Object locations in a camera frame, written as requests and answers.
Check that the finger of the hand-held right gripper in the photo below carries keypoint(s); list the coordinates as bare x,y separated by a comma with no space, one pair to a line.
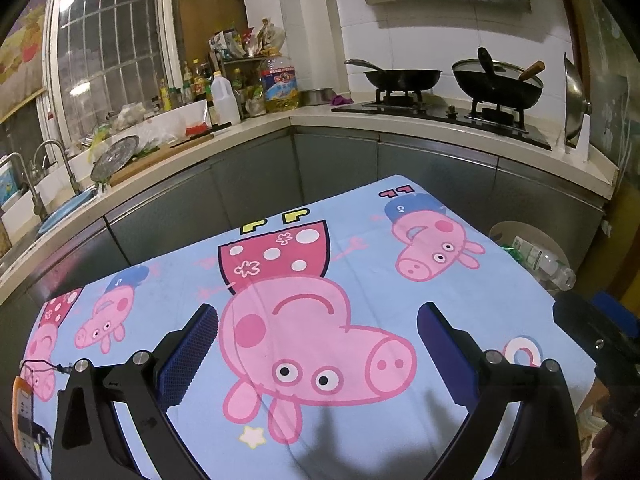
575,315

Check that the glass door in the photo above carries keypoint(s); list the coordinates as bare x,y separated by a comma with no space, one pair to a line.
610,85

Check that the row of condiment bottles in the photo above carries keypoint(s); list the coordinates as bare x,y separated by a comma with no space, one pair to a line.
187,85

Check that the white blue detergent jug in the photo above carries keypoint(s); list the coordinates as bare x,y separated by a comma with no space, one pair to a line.
10,185

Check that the steel wok lid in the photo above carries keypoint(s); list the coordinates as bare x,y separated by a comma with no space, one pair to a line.
575,100

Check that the grey kitchen cabinets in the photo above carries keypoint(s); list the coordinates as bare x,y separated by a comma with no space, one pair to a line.
340,165

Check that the purple cloth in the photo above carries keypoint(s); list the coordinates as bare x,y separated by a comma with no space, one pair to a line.
342,97

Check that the clear plastic bottle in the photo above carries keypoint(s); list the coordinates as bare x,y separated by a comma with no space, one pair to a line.
550,267

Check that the black charger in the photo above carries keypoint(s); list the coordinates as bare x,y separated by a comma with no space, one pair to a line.
32,432

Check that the large cooking oil bottle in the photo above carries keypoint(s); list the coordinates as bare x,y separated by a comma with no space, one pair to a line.
280,87

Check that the cartoon pig printed blanket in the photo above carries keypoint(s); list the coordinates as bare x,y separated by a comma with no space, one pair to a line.
350,270

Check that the barred kitchen window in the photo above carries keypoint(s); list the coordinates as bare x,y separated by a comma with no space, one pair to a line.
110,45

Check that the white plastic jug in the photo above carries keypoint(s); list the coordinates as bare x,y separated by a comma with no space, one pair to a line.
225,102

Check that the black gas stove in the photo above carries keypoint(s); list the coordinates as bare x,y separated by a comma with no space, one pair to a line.
450,115

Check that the orange white power strip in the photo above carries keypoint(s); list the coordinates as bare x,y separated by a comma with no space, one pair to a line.
22,400

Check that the black pan with lid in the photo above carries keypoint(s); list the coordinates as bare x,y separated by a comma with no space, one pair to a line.
500,85

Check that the pile of food packets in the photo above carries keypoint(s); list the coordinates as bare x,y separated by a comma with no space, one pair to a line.
250,40

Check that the steel bowl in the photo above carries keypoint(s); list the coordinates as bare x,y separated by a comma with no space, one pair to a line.
317,96

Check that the steel kitchen faucet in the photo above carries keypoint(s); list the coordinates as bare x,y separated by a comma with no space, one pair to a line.
30,195
67,170

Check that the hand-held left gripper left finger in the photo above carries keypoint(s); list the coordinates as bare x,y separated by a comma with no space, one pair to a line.
192,355

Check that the long wooden cutting board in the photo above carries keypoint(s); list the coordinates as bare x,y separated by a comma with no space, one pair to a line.
160,155

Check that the white plastic tub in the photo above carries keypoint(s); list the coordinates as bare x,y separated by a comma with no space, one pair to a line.
165,120

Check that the round tan waste bin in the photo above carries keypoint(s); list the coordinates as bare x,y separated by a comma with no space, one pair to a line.
500,232

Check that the black wok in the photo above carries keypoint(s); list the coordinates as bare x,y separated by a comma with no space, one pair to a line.
400,79

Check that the colourful wall poster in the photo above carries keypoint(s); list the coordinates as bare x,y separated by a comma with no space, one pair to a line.
20,60

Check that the wooden spice rack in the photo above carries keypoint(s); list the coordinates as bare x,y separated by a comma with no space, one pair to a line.
245,62

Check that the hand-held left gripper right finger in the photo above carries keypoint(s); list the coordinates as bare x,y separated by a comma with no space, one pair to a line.
440,350

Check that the red packet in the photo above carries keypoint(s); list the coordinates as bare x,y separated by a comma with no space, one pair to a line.
197,130

